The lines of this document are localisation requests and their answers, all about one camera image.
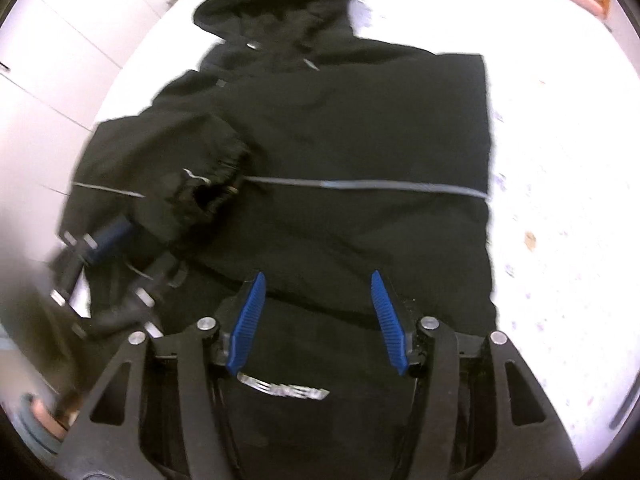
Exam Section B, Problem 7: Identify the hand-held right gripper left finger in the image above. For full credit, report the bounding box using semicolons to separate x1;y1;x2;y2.
57;271;268;480

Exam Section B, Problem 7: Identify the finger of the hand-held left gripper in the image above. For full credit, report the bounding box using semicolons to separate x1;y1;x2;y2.
57;220;138;268
70;255;188;341

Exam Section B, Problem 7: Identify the bed with floral sheet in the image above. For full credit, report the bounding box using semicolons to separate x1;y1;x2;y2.
70;0;637;461

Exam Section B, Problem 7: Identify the black hooded jacket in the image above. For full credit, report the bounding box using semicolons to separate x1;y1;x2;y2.
60;0;501;480

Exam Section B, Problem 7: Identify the white wardrobe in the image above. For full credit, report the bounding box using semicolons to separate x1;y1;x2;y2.
0;0;201;241

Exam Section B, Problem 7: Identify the person's left forearm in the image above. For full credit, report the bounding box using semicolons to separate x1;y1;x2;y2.
20;395;68;442

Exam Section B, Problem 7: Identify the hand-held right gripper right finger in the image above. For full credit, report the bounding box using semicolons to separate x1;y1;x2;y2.
370;270;586;480

